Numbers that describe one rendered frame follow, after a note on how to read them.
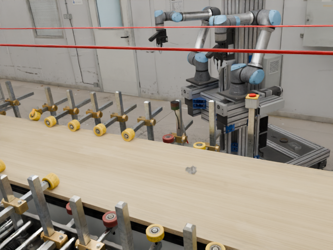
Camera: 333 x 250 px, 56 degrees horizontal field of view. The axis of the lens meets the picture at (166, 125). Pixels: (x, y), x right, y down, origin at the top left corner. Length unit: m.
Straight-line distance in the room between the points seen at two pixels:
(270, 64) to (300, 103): 1.86
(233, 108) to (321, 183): 1.00
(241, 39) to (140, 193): 1.54
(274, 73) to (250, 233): 1.79
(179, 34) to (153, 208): 3.76
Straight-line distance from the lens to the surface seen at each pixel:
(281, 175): 1.83
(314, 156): 3.41
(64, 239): 1.67
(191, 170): 1.81
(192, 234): 1.13
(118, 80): 5.98
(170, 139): 2.18
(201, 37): 3.01
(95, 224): 1.80
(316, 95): 4.62
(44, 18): 7.03
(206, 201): 1.61
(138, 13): 5.38
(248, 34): 2.73
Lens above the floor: 1.91
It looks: 25 degrees down
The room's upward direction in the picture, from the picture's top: 5 degrees counter-clockwise
